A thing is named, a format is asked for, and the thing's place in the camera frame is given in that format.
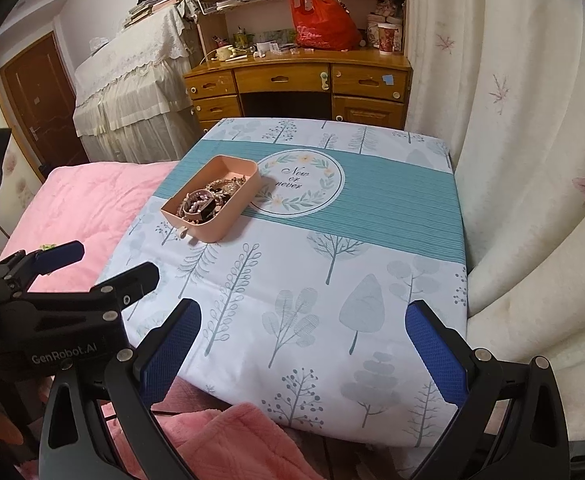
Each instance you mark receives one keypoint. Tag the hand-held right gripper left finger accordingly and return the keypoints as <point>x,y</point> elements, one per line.
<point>172,345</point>

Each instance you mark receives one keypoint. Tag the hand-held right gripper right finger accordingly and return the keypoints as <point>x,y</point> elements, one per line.
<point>435,350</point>

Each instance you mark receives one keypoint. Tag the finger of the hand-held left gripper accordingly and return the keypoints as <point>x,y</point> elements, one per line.
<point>132,280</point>
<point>62,255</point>

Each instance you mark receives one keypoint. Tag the black band watch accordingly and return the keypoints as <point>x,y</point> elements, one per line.
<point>205,215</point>

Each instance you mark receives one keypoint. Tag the pink rectangular tray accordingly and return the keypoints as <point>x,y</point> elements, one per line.
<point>232,215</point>

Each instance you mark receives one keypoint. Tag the small green wrapper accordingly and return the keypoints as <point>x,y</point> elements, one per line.
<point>47,247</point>

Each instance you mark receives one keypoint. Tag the pink quilted blanket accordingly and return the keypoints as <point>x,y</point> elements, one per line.
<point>87,200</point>

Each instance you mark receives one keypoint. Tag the pink fleece garment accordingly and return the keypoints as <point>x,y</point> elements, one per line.
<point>242,440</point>

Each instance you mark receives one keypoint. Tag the tree print tablecloth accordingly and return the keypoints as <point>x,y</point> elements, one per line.
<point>322,260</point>

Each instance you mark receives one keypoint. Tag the brown wooden door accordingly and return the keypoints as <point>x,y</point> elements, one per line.
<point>37,95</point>

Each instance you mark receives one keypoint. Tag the lace-covered piano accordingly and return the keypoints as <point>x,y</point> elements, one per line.
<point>137,85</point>

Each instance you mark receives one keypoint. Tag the cream leaf print curtain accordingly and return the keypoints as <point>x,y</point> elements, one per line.
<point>522,160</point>

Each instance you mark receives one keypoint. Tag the stack of books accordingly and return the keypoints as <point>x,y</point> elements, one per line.
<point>147,10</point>

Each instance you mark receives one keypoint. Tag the wooden desk with drawers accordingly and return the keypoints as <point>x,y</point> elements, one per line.
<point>282,67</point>

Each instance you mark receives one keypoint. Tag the green pen holder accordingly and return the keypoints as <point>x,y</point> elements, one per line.
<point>242,39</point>

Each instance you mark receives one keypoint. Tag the wooden desk with hutch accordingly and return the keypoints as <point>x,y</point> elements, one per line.
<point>192,10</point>

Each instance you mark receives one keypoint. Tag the red patterned paper cup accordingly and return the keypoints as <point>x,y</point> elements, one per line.
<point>386,40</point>

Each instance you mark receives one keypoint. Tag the red plastic bag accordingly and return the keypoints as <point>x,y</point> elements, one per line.
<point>322,25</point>

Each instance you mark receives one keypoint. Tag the floral storage pouch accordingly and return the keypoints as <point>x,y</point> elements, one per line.
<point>372,30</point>

